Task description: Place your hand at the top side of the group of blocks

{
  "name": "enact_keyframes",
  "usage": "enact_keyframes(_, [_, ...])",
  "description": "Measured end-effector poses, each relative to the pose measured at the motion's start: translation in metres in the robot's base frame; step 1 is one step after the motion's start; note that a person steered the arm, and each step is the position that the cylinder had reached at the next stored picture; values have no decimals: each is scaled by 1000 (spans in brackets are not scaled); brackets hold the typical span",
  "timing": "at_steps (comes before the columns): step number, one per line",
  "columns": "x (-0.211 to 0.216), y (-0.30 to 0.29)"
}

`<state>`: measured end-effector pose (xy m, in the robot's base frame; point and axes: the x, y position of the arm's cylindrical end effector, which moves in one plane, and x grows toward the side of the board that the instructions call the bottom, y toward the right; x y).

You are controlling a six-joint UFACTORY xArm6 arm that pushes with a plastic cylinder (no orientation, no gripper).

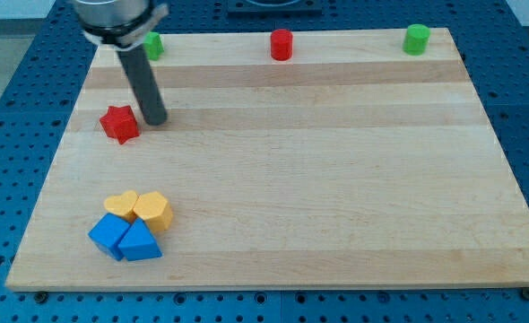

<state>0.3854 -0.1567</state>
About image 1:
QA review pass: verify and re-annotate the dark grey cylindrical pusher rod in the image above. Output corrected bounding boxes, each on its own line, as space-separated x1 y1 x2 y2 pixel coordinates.
117 45 168 126

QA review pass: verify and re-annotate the green star block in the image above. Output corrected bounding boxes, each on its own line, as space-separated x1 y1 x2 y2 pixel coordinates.
143 31 164 61

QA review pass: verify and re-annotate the red star block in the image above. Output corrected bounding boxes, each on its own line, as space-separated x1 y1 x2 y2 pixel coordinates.
100 105 140 144

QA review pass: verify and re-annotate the yellow heart block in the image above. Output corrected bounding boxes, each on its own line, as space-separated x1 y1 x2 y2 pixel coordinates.
103 190 139 223

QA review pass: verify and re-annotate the red cylinder block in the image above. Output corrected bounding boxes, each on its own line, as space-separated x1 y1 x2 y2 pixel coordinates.
270 29 293 61

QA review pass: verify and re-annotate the yellow hexagon block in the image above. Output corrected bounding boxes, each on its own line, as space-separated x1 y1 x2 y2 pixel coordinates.
133 191 174 233

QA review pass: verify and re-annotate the blue cube block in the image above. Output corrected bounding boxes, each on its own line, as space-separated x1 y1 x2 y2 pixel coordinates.
88 213 131 261

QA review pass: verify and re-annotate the blue triangle block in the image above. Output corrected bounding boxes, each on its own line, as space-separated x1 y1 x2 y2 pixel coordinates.
118 219 162 261

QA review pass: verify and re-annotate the light wooden board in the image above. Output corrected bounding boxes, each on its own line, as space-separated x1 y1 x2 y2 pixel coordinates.
6 28 529 292

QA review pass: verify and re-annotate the green cylinder block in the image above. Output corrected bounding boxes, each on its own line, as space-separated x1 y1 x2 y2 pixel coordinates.
403 24 431 56

